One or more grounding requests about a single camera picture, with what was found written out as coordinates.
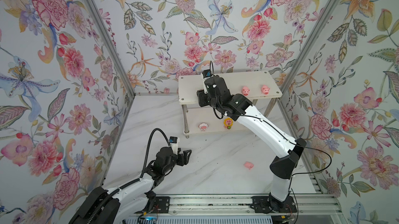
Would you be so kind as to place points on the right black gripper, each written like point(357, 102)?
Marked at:
point(201, 96)

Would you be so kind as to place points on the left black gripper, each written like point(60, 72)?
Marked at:
point(185, 161)

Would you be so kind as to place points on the pink pig toy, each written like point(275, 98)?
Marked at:
point(248, 165)
point(245, 91)
point(265, 89)

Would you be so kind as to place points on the yellow red flower toy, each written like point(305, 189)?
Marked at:
point(228, 123)

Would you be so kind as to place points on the white pink doll toy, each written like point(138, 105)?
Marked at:
point(203, 127)

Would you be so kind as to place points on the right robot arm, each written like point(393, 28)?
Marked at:
point(287, 149)

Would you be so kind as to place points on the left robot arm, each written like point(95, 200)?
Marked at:
point(112, 206)

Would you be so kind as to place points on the white two-tier shelf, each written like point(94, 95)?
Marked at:
point(199, 120)

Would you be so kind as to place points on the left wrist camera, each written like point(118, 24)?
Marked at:
point(173, 143)

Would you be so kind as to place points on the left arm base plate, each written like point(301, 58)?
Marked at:
point(158, 205)

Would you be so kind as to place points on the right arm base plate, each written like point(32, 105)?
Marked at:
point(268, 204)

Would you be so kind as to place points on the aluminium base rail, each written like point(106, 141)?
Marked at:
point(239, 204)

